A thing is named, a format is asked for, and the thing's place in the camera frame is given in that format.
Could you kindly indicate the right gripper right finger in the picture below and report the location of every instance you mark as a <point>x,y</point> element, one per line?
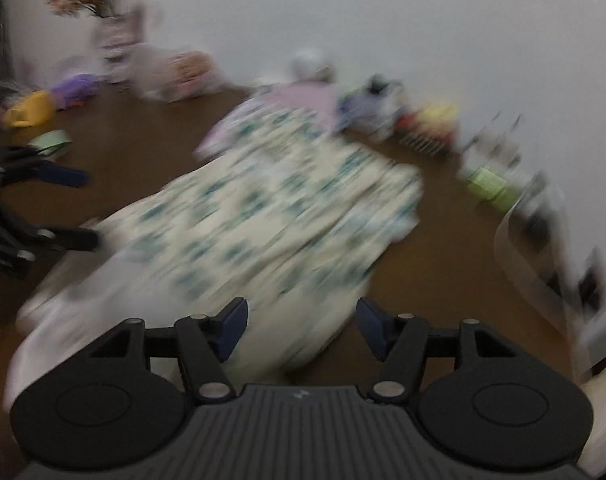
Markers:
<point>399,343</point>

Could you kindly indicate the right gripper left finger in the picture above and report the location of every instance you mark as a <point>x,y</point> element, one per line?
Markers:
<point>204,344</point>

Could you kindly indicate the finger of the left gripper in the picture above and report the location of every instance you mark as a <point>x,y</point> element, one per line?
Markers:
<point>49,172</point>
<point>71,240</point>

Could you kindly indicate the cream teal flower garment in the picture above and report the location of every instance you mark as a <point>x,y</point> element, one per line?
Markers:
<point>288,219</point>

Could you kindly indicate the mint green pouch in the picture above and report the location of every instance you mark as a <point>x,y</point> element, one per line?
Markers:
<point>52,144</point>

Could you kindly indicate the yellow mug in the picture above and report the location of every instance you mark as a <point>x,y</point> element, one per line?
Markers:
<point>31,111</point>

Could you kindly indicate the purple package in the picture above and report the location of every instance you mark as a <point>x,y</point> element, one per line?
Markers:
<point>75,91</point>

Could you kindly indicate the plastic bag with snacks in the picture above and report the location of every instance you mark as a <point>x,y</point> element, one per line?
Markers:
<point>166,75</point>

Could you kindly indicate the white ruffled floral garment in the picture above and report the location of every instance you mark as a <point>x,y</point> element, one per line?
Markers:
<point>224,134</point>

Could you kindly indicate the vase with dried flowers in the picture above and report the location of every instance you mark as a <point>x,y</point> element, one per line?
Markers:
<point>119,31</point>

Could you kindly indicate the phone on black stand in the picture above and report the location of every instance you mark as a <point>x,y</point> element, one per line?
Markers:
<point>581,286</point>

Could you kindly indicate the dark green text box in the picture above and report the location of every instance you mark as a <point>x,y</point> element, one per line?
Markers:
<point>431,137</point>

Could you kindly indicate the yellow snack pack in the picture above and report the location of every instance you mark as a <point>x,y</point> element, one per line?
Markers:
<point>441,117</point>

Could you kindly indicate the pink folded garment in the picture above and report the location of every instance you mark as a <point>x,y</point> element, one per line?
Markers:
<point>320,98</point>

